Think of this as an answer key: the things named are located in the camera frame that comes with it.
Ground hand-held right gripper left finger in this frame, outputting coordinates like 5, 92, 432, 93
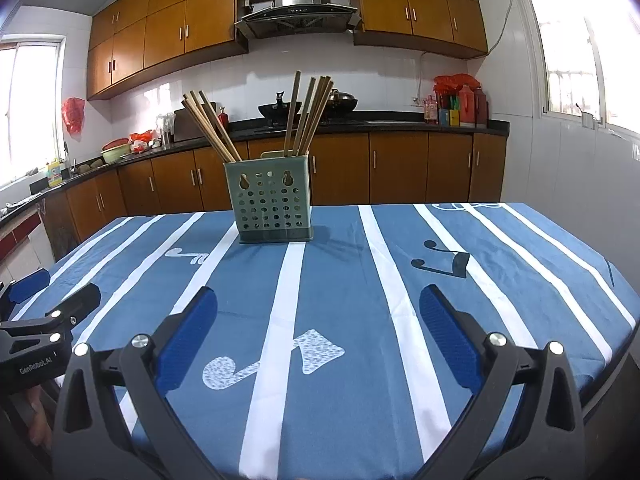
50, 286, 221, 480

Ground dark red bottle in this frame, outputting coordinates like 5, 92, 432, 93
472, 86, 488, 127

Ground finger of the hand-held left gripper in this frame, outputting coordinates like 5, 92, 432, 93
0, 283, 102, 346
0, 269, 51, 317

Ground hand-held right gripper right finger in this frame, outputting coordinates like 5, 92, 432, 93
419, 284, 588, 480

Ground pair of chopsticks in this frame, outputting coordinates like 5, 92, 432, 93
199, 90, 244, 161

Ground person's left hand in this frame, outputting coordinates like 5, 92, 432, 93
24, 390, 53, 445

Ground dark wooden cutting board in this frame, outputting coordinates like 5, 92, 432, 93
173, 101, 219, 142

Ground wall power cable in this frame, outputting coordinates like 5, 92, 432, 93
417, 0, 516, 101

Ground blue white striped tablecloth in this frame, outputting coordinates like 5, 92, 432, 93
10, 201, 640, 480

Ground wooden wall cabinets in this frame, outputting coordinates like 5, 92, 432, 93
86, 0, 249, 101
352, 0, 489, 59

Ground hanging red plastic bag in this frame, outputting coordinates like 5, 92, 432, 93
61, 97, 86, 135

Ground red oil bottle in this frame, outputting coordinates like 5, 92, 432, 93
459, 85, 476, 127

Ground black wok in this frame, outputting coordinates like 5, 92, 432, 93
257, 91, 304, 118

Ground sink faucet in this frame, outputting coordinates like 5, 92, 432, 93
62, 142, 78, 181

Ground barred window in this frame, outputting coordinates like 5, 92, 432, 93
507, 0, 640, 141

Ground lidded dark wok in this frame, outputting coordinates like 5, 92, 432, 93
325, 89, 359, 112

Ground gas stove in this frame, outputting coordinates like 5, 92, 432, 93
254, 119, 368, 133

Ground black kitchen countertop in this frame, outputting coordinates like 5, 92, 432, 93
0, 110, 510, 231

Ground sliding window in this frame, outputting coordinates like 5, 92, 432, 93
0, 35, 67, 191

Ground clear glass jar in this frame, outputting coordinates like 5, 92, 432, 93
156, 114, 176, 146

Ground green perforated chopstick holder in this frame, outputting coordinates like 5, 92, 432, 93
223, 152, 314, 245

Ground bundle wooden chopsticks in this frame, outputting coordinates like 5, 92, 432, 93
183, 93, 233, 163

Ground green basin with red lid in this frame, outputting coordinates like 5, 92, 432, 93
101, 139, 132, 165

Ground wooden base cabinets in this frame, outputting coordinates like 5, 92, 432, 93
0, 132, 508, 271

